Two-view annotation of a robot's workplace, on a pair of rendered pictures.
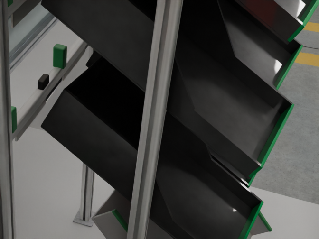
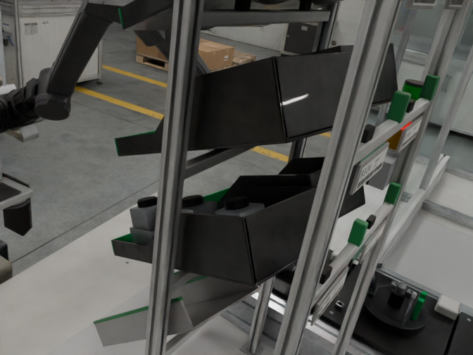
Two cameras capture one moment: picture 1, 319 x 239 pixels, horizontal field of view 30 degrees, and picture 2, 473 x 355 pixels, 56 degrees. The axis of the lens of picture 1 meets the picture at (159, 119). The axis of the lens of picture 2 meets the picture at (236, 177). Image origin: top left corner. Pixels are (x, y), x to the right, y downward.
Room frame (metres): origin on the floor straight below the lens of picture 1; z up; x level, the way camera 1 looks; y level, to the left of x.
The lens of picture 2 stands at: (1.17, 0.16, 1.60)
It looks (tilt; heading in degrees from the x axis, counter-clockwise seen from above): 26 degrees down; 200
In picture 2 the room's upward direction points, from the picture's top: 10 degrees clockwise
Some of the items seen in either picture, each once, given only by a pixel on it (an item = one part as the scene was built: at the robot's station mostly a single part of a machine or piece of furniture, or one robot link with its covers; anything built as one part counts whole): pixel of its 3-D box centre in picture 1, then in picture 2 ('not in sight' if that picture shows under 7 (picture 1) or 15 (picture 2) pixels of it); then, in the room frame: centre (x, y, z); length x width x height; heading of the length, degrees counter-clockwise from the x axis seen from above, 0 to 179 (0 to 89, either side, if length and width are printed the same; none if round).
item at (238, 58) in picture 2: not in sight; (215, 55); (-5.76, -3.10, 0.07); 1.20 x 0.82 x 0.14; 94
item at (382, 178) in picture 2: not in sight; (399, 134); (0.11, 0.15, 1.29); 0.12 x 0.05 x 0.25; 170
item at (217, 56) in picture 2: not in sight; (185, 54); (-4.74, -3.11, 0.20); 1.20 x 0.80 x 0.41; 87
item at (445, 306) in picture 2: not in sight; (398, 296); (0.32, 0.25, 1.01); 0.24 x 0.24 x 0.13; 80
